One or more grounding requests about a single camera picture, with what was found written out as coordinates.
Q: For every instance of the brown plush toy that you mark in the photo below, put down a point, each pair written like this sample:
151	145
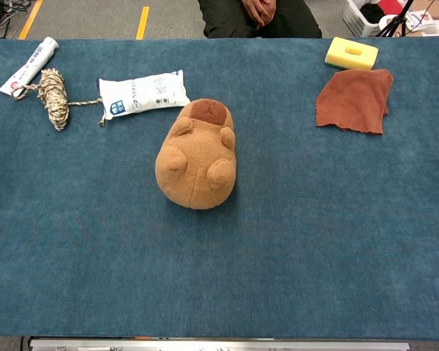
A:
197	164

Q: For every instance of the white plastic pouch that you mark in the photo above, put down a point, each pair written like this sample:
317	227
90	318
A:
144	93

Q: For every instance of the blue table mat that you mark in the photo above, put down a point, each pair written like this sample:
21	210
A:
131	256

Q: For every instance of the rust brown cloth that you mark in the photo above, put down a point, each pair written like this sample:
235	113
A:
353	100

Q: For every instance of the seated person in dark clothes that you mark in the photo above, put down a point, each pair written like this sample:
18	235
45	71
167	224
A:
258	18

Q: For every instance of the yellow sponge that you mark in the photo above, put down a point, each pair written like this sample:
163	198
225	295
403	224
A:
351	53

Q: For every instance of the white laundry basket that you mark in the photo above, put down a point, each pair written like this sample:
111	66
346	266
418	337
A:
364	18

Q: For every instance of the white toothpaste tube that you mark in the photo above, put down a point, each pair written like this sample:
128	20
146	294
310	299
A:
29	67

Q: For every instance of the black tripod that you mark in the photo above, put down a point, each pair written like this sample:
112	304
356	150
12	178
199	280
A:
397	20

